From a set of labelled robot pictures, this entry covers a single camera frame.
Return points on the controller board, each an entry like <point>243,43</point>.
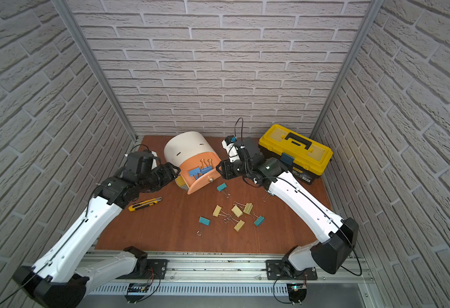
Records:
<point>296,293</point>
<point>137,292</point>

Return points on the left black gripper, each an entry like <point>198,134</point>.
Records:
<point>169,172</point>

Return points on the blue binder clip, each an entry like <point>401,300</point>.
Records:
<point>196,173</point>
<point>200,171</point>
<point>206,166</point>

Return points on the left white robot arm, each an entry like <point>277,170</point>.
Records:
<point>57,279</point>

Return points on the left controller board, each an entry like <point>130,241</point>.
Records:
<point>137,292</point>

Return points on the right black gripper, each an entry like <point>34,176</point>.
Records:
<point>225,171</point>

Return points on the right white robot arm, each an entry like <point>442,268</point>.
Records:
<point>336,236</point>

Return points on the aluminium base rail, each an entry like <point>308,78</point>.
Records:
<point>250,268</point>

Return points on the right controller board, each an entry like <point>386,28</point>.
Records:
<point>296,293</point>

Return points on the yellow black toolbox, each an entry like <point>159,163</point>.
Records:
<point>305,158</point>

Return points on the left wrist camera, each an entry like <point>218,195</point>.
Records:
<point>140,163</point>

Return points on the yellow drawer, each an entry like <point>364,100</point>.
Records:
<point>181,182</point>

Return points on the orange top drawer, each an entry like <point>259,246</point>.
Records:
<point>195,161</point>

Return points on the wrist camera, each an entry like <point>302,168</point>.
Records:
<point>232,145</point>
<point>140,163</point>

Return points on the yellow binder clip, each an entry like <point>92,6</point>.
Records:
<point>245,208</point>
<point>238,223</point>
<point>237,211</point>
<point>219,212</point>

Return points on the yellow utility knife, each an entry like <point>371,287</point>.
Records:
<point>144,204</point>

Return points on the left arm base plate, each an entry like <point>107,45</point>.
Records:
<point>150,267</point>

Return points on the white round drawer cabinet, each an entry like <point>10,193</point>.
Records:
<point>185,146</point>

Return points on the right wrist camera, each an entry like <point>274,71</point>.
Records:
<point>232,145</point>

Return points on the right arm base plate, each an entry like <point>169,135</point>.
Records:
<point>291,270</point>

